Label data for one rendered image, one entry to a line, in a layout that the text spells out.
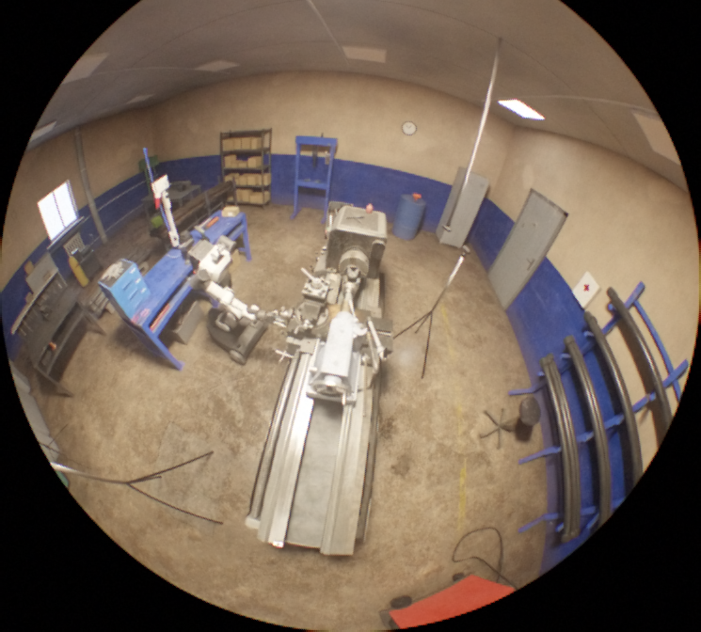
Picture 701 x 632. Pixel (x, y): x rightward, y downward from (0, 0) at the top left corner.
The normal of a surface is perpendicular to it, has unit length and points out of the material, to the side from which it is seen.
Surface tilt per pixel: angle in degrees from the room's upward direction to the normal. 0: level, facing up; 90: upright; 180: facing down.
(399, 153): 90
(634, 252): 90
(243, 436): 0
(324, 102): 90
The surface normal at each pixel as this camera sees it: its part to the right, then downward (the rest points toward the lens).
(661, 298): -0.98, -0.18
